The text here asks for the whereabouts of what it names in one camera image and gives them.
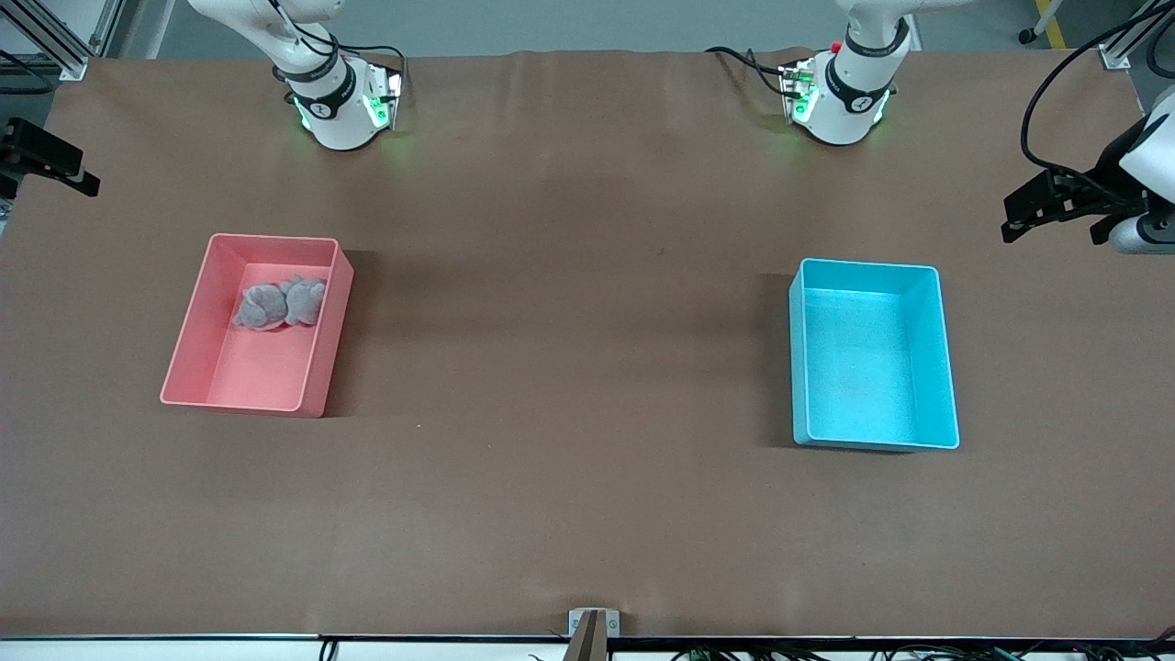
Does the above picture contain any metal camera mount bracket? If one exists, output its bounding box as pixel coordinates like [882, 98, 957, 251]
[562, 608, 621, 661]

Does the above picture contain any pink plastic box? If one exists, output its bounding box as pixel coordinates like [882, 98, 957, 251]
[160, 232, 355, 419]

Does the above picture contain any brown table cover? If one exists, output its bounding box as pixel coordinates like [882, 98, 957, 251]
[0, 48, 1175, 641]

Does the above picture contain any silver right base connector plate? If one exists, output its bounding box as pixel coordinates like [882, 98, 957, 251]
[364, 64, 405, 131]

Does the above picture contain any silver left base connector plate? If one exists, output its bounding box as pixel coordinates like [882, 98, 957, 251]
[778, 57, 820, 125]

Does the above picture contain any aluminium frame profile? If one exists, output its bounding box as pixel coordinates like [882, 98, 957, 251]
[0, 0, 125, 84]
[1097, 0, 1175, 71]

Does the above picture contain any black base cable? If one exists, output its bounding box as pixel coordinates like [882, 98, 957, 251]
[705, 44, 792, 97]
[340, 44, 408, 84]

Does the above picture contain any silver base connector plate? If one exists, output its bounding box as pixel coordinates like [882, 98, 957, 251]
[364, 64, 405, 131]
[778, 57, 820, 125]

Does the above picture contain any blue plastic box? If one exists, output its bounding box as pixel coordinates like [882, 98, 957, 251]
[788, 257, 961, 453]

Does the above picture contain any black right base cable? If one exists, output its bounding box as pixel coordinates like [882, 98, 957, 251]
[340, 44, 408, 84]

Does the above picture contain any black left base cable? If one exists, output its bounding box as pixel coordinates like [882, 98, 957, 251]
[705, 44, 792, 97]

